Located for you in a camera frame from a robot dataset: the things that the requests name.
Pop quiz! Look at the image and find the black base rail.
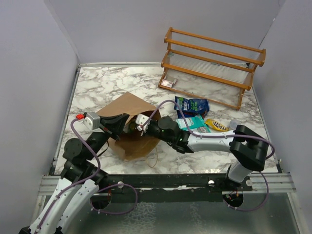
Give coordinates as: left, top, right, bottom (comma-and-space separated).
100, 174, 252, 203

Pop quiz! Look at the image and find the green yellow snack bag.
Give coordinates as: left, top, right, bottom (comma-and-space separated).
123, 119, 137, 134

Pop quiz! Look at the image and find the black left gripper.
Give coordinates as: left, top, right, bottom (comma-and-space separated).
86, 112, 130, 160

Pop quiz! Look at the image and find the brown paper bag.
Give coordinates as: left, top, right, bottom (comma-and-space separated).
97, 92, 160, 160

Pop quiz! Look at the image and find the small clear plastic cup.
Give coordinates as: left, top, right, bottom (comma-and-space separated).
229, 119, 241, 130

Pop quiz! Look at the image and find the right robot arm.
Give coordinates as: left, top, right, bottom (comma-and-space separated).
139, 116, 269, 191

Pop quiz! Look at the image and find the yellow candy packet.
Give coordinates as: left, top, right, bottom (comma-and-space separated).
205, 118, 229, 132

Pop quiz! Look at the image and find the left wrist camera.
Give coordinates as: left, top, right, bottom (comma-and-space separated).
82, 112, 100, 131

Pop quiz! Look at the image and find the small red white box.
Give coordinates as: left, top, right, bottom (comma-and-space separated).
161, 78, 177, 88

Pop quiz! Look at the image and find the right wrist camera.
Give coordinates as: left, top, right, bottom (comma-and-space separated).
135, 114, 151, 133

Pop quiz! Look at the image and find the dark blue chips bag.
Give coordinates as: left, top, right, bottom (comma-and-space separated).
182, 108, 209, 119

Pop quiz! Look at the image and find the green snack packet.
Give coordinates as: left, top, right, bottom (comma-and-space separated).
175, 116, 210, 133

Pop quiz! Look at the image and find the blue Bonk snack bag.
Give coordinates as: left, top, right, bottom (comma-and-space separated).
175, 96, 210, 114

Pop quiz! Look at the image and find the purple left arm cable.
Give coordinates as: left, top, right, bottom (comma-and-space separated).
36, 113, 138, 234

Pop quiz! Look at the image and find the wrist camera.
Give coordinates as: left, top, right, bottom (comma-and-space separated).
82, 112, 100, 131
135, 114, 151, 133

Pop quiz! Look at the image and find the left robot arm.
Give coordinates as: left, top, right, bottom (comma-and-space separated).
20, 113, 129, 234

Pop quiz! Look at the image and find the orange wooden shelf rack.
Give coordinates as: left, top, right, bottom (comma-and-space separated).
158, 27, 266, 110

